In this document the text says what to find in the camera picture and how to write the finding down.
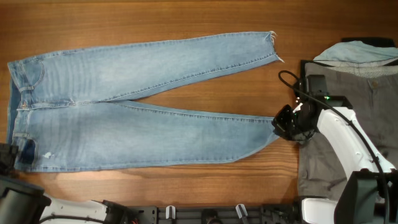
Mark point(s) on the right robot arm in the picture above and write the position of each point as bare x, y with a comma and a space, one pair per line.
370, 195

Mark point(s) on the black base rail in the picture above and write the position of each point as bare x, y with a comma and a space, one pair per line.
264, 214

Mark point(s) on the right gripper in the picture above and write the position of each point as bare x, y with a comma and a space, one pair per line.
279, 122

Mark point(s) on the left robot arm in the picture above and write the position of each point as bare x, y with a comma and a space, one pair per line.
22, 202

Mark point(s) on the light blue denim jeans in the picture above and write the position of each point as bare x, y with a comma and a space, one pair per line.
81, 110

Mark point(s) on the light blue folded garment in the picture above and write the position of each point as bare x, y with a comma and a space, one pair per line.
358, 54

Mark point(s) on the grey trousers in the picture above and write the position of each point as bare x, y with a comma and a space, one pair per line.
374, 100

